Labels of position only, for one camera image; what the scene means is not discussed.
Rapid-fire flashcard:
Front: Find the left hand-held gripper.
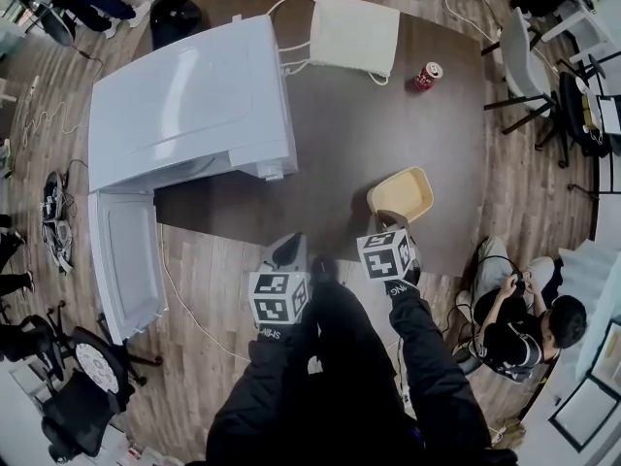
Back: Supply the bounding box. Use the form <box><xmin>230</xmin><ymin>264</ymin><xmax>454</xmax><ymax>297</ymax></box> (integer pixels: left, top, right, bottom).
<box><xmin>247</xmin><ymin>232</ymin><xmax>312</xmax><ymax>330</ymax></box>

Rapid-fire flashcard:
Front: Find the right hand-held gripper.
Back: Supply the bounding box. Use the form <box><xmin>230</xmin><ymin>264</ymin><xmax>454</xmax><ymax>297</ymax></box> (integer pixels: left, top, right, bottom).
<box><xmin>355</xmin><ymin>209</ymin><xmax>420</xmax><ymax>282</ymax></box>

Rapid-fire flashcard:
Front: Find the yellow plastic bowl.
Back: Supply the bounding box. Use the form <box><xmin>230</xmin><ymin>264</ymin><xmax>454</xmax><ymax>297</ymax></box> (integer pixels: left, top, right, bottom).
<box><xmin>366</xmin><ymin>165</ymin><xmax>435</xmax><ymax>228</ymax></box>

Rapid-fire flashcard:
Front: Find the white microwave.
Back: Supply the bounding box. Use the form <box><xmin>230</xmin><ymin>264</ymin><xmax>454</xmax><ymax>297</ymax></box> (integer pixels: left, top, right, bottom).
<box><xmin>86</xmin><ymin>15</ymin><xmax>300</xmax><ymax>347</ymax></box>

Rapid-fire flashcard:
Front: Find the person's left forearm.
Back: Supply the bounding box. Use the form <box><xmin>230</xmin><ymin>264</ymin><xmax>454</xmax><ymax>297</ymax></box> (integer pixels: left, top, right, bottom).
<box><xmin>225</xmin><ymin>325</ymin><xmax>319</xmax><ymax>436</ymax></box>

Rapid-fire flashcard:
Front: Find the person's right forearm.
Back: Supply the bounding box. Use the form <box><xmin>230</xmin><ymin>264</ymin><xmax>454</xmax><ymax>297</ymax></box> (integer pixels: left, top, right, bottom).
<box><xmin>385</xmin><ymin>268</ymin><xmax>489</xmax><ymax>436</ymax></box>

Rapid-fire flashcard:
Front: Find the person's black-clothed body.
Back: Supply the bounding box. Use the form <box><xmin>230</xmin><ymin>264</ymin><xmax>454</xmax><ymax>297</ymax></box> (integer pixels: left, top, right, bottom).
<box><xmin>183</xmin><ymin>254</ymin><xmax>520</xmax><ymax>466</ymax></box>

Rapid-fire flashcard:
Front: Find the red soda can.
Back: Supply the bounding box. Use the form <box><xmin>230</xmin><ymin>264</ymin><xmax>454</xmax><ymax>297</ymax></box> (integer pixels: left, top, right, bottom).
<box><xmin>412</xmin><ymin>61</ymin><xmax>444</xmax><ymax>93</ymax></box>

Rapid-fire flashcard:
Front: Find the white flat box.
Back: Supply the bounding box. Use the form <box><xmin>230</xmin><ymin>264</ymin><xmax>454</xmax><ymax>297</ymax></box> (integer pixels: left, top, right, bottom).
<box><xmin>269</xmin><ymin>0</ymin><xmax>402</xmax><ymax>87</ymax></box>

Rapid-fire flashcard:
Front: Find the white chair with black legs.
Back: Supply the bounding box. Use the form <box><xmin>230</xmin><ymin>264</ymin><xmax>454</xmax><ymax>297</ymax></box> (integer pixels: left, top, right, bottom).
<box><xmin>483</xmin><ymin>6</ymin><xmax>560</xmax><ymax>136</ymax></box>

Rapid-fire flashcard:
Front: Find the black chair holding papers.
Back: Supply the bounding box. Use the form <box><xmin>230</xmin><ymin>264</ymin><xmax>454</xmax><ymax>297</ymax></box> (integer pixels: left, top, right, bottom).
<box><xmin>535</xmin><ymin>69</ymin><xmax>621</xmax><ymax>170</ymax></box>

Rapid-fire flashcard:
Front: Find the round patterned seat cushion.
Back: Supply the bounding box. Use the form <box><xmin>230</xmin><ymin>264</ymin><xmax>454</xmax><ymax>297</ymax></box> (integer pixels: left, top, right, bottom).
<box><xmin>74</xmin><ymin>341</ymin><xmax>120</xmax><ymax>396</ymax></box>

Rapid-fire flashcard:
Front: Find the black office chair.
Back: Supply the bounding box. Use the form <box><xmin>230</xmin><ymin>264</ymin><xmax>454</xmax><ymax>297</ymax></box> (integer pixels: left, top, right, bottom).
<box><xmin>40</xmin><ymin>312</ymin><xmax>164</xmax><ymax>459</ymax></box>

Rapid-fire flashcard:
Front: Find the black bag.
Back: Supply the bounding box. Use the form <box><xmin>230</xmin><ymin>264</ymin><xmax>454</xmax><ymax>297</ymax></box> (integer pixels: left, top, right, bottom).
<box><xmin>148</xmin><ymin>0</ymin><xmax>204</xmax><ymax>51</ymax></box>

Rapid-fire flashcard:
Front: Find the black swivel chair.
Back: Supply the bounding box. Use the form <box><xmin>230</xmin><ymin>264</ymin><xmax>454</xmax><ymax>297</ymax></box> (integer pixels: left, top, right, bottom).
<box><xmin>0</xmin><ymin>312</ymin><xmax>65</xmax><ymax>374</ymax></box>

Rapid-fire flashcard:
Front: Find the thin white cable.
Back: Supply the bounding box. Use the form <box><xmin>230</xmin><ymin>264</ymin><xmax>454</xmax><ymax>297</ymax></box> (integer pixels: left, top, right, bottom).
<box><xmin>157</xmin><ymin>223</ymin><xmax>254</xmax><ymax>364</ymax></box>

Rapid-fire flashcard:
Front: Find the long white cable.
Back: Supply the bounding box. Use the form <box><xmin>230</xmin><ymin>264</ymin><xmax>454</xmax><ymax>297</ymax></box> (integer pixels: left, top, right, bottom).
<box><xmin>418</xmin><ymin>0</ymin><xmax>502</xmax><ymax>49</ymax></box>

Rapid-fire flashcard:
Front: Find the pile of gear and cables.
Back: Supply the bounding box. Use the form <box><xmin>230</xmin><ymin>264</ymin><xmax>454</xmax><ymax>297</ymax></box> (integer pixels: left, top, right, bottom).
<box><xmin>40</xmin><ymin>170</ymin><xmax>76</xmax><ymax>276</ymax></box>

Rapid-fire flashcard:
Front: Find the black picture frame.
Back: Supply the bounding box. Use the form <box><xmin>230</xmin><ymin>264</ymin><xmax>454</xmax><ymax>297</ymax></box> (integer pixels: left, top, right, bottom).
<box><xmin>549</xmin><ymin>375</ymin><xmax>608</xmax><ymax>451</ymax></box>

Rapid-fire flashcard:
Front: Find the white floor cable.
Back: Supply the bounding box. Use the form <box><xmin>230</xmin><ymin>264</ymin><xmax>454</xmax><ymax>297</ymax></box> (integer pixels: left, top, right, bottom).
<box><xmin>20</xmin><ymin>98</ymin><xmax>89</xmax><ymax>141</ymax></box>

